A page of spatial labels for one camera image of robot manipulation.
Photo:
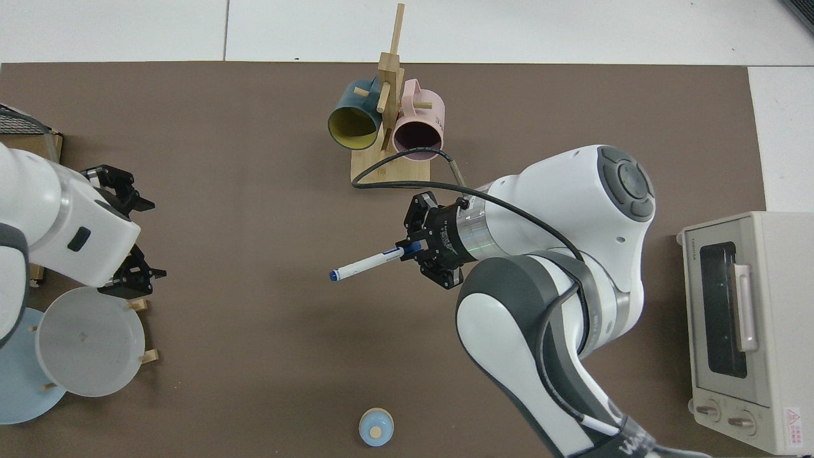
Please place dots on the blue and white marker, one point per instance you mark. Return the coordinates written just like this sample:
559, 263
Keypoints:
365, 264

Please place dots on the wooden cup stand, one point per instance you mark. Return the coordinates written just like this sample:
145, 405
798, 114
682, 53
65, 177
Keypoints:
375, 170

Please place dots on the wooden plate rack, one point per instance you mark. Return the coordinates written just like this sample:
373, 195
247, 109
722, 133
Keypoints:
150, 357

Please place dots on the grey plate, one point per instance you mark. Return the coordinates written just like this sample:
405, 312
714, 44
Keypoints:
89, 343

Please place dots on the pink cup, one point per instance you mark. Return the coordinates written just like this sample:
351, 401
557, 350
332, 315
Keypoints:
427, 114

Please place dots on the brown table cloth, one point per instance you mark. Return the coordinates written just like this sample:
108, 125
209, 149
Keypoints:
254, 356

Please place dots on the dark teal cup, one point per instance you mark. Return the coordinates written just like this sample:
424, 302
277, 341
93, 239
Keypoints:
350, 105

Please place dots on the small blue round bell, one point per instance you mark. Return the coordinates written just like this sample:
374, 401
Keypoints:
376, 427

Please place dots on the light blue plate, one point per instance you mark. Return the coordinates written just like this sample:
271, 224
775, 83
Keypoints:
19, 388

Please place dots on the pale toaster oven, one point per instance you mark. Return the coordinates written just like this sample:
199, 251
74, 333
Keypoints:
788, 331

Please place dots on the dark grey flat object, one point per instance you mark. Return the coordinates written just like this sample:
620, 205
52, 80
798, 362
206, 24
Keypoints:
802, 11

